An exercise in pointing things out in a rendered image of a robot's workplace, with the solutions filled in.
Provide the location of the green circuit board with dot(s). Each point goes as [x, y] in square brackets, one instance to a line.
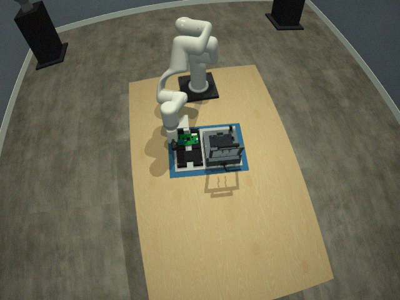
[187, 139]

